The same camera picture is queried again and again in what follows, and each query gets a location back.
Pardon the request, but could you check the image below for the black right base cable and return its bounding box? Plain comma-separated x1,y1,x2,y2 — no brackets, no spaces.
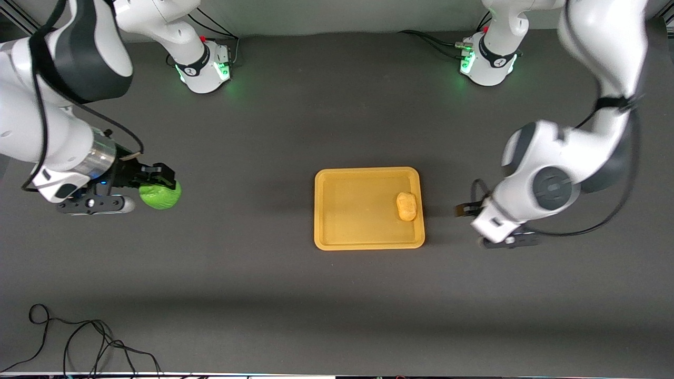
166,11,241,69

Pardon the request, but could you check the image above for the black base cable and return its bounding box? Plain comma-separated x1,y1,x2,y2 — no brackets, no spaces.
166,11,241,69
399,11,493,59

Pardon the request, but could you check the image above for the green apple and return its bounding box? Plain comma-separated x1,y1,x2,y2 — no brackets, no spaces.
138,182,182,211

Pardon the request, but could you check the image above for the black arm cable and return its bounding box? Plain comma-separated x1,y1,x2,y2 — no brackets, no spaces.
470,95,642,237
21,0,145,193

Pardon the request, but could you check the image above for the loose black cable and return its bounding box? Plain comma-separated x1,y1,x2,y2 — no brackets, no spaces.
0,304,165,379

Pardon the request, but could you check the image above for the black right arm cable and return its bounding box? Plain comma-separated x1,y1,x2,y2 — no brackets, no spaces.
21,0,145,193

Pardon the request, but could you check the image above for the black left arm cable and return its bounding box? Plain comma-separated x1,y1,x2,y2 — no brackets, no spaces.
470,95,642,237

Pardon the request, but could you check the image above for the black left base cable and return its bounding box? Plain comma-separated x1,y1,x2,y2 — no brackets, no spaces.
399,11,493,59

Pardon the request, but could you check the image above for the yellow-brown potato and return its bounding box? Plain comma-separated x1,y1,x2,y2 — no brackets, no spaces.
396,192,418,222

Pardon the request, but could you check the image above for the yellow plastic tray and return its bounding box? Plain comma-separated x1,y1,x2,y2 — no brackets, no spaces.
314,167,426,251

